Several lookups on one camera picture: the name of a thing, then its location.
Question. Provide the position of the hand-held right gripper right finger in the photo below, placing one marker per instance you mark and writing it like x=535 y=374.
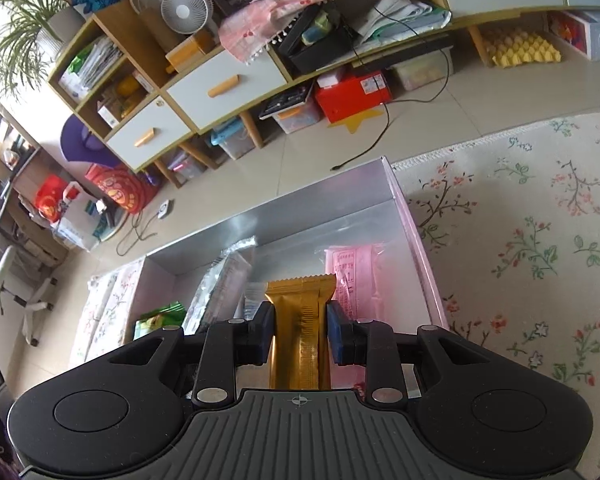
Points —
x=336 y=335

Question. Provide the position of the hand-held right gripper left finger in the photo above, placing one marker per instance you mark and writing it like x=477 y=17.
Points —
x=264 y=335

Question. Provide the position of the clear cracker packet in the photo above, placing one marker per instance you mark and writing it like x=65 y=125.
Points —
x=254 y=302

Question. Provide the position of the gold snack bar packet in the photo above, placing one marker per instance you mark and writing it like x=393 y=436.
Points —
x=300 y=325

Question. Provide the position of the pink snack packet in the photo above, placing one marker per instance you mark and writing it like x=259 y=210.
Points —
x=365 y=280

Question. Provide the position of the long silver snack packet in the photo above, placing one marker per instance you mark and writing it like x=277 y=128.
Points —
x=220 y=285

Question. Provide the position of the green chip packet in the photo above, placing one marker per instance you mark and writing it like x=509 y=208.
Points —
x=157 y=320

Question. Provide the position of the pink cardboard box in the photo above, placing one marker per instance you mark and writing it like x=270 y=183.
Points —
x=300 y=225

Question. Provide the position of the white power adapter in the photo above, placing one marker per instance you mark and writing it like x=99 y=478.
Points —
x=165 y=210

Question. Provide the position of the clear storage bin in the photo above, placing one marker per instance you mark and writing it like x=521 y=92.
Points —
x=422 y=70
x=297 y=116
x=187 y=169

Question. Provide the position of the clear bin blue lid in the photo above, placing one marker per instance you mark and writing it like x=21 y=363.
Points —
x=232 y=140

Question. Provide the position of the red round printed bag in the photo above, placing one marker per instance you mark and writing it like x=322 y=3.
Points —
x=120 y=190

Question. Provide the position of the floral tablecloth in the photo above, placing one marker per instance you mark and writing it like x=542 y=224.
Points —
x=520 y=240

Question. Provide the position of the yellow star paper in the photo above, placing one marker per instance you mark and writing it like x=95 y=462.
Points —
x=355 y=121

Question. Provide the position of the white shopping bag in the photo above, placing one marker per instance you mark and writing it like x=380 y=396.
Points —
x=80 y=222

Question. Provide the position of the black flat keyboard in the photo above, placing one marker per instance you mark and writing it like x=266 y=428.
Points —
x=286 y=101

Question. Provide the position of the red shoebox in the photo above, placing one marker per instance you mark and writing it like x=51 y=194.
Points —
x=352 y=97

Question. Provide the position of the red plastic bag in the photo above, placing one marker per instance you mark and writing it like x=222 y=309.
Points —
x=52 y=199

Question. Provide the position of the white office chair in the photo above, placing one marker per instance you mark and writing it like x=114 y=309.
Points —
x=10 y=290

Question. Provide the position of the purple round object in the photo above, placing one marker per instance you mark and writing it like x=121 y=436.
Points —
x=87 y=142

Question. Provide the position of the small white carton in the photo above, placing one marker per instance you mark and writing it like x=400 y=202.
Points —
x=108 y=114

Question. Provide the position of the wooden cabinet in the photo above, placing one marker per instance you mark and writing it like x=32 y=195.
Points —
x=260 y=60

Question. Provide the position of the wooden desk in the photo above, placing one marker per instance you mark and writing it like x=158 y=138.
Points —
x=20 y=185

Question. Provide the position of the orange wooden box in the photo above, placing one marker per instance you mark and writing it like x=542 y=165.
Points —
x=190 y=52

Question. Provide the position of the black open box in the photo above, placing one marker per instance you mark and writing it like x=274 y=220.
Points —
x=320 y=40

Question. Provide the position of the stack of shelf papers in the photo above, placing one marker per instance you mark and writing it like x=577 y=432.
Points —
x=92 y=67

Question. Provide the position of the pile of white papers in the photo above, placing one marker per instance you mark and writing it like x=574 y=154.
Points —
x=402 y=15

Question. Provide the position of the pink floral cloth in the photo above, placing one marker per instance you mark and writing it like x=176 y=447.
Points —
x=290 y=5

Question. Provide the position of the white desk fan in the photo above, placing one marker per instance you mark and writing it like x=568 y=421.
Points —
x=186 y=10

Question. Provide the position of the yellow egg tray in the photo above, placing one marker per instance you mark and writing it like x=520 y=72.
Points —
x=522 y=49

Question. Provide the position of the white printed box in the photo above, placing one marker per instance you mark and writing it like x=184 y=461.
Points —
x=587 y=35

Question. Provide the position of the green potted plant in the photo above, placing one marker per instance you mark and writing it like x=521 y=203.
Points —
x=22 y=25

